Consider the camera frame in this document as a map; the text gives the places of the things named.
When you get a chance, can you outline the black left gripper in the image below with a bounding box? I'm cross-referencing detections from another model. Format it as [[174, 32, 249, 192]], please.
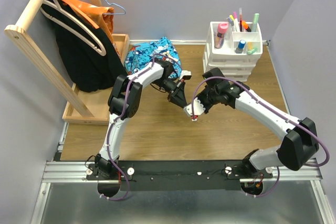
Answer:
[[153, 78, 187, 107]]

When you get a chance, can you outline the tan eraser block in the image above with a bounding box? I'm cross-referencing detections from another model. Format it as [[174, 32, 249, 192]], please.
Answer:
[[247, 42, 254, 50]]

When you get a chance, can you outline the pink lid pen tube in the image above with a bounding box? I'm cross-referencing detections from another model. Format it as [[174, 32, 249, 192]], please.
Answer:
[[214, 22, 229, 49]]

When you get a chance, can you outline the grey cap white marker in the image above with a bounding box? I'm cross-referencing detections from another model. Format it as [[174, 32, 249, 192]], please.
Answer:
[[227, 17, 234, 27]]

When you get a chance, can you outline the orange black highlighter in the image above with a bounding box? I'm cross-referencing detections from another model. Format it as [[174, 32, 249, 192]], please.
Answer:
[[241, 20, 251, 32]]

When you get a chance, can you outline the red clear-cap pen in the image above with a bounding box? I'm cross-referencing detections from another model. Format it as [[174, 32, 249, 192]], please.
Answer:
[[239, 7, 243, 32]]

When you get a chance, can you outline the mint grey highlighter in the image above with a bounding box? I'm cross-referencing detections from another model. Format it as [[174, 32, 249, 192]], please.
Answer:
[[251, 13, 259, 32]]

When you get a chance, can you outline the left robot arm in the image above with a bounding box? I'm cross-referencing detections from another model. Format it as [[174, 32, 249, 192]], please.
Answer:
[[87, 59, 192, 179]]

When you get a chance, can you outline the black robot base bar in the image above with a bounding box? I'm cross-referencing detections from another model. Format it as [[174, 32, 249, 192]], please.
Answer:
[[86, 159, 272, 196]]

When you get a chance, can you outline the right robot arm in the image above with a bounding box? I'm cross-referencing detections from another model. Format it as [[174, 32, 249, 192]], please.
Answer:
[[185, 68, 319, 178]]

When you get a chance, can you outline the blue shark print cloth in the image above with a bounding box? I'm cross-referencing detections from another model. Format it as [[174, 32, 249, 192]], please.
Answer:
[[124, 37, 182, 80]]

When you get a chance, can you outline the white drawer organizer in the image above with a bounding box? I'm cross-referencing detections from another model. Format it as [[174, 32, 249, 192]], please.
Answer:
[[203, 22, 263, 82]]

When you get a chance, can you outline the wooden clothes rack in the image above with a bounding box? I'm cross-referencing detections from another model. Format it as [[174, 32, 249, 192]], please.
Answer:
[[4, 0, 130, 125]]

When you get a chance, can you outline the black hanging garment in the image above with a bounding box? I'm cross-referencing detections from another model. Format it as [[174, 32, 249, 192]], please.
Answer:
[[51, 0, 127, 92]]

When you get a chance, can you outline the orange garment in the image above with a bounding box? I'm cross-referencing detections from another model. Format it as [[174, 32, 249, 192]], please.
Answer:
[[62, 0, 121, 59]]

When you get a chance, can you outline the white wooden hanger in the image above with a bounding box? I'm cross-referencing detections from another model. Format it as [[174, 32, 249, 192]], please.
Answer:
[[40, 0, 106, 57]]

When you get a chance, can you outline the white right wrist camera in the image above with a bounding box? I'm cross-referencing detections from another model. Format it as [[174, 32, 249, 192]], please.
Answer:
[[183, 97, 205, 122]]

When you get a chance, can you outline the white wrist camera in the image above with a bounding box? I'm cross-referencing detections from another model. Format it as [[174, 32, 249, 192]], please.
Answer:
[[183, 97, 205, 122], [180, 70, 192, 81]]

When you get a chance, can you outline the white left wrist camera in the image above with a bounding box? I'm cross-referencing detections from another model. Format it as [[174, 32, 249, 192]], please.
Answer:
[[180, 70, 192, 81]]

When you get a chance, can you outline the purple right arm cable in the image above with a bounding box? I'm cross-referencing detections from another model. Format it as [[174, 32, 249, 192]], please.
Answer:
[[191, 77, 330, 198]]

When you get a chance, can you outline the aluminium rail frame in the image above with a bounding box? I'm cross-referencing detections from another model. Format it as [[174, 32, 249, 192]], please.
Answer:
[[30, 39, 336, 224]]

